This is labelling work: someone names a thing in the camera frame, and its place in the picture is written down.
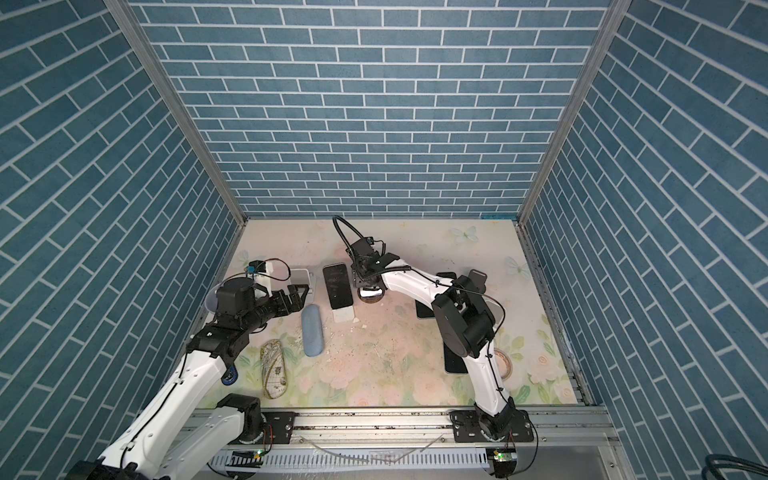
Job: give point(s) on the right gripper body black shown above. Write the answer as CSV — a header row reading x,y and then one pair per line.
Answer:
x,y
359,276

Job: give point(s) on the left metal corner post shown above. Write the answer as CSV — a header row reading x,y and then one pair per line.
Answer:
x,y
130,27

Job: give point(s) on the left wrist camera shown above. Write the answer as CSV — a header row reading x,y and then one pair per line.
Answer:
x,y
257,267

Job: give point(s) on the white stand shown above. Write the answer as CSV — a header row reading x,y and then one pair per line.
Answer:
x,y
344,314
302,276

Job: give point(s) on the right metal corner post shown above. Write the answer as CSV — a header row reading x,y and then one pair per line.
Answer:
x,y
596,55

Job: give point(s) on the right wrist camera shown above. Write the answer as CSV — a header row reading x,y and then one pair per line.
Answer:
x,y
364,247

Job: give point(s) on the black round stand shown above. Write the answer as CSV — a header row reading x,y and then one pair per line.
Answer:
x,y
478,278

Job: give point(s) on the patterned glasses case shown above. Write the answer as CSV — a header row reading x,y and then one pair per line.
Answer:
x,y
273,371

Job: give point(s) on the white vented cable duct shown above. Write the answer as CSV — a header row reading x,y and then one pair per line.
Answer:
x,y
315,460

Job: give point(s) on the tape roll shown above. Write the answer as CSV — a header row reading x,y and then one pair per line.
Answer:
x,y
504,363

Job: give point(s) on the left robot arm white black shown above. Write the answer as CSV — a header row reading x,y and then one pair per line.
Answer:
x,y
148,449

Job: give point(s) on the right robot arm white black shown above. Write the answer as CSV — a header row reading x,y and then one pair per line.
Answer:
x,y
467,326

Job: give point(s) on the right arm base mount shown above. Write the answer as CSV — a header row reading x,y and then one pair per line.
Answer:
x,y
474,426

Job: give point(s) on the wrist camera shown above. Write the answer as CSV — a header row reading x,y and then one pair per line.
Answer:
x,y
257,267
364,247

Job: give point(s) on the metal corner post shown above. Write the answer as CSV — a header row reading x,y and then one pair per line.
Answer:
x,y
130,27
596,55

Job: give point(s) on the purple phone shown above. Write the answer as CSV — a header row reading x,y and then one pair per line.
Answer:
x,y
338,286

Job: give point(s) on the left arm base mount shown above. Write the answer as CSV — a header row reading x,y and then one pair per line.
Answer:
x,y
275,428

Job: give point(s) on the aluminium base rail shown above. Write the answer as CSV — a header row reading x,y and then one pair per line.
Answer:
x,y
545,426

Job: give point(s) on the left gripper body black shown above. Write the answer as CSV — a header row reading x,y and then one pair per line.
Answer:
x,y
278,307

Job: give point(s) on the teal phone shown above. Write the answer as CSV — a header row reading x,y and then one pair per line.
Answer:
x,y
423,311

